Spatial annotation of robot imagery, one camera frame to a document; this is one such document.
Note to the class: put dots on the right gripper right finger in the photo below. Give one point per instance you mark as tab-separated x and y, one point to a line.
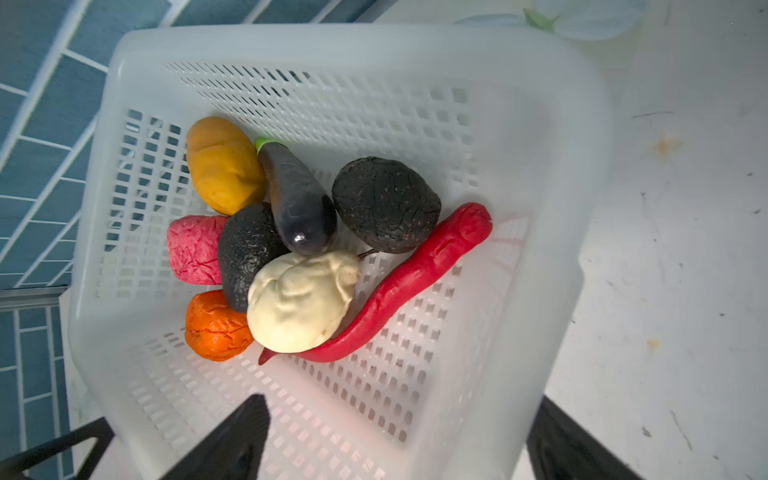
559	448

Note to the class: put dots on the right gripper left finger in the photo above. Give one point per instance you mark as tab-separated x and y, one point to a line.
233	450

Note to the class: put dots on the cream white bun toy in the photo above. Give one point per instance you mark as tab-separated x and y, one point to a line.
296	303

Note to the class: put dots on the red chili pepper toy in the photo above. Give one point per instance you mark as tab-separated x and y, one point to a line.
466	228

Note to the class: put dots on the orange crinkled food toy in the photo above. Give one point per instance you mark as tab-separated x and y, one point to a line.
213	330

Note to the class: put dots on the pink crinkled food toy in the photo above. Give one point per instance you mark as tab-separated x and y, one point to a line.
192	243

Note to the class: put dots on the dark round crinkled food toy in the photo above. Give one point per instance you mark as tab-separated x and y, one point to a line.
386	204

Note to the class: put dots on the black avocado toy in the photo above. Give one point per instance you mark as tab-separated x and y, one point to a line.
249	241

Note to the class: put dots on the dark purple eggplant toy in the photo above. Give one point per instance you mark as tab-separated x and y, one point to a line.
304	214

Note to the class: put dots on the yellow potato toy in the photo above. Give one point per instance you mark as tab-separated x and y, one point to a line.
223	165

